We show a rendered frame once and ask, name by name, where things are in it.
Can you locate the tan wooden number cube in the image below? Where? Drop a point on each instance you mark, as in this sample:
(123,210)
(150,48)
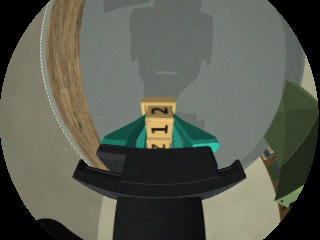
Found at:
(158,142)
(159,121)

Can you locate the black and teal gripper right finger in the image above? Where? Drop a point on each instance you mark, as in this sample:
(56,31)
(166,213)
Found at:
(191,136)

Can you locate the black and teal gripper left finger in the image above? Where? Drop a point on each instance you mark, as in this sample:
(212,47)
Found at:
(128,135)

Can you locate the tan wooden tray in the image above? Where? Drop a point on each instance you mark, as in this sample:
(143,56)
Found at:
(157,101)

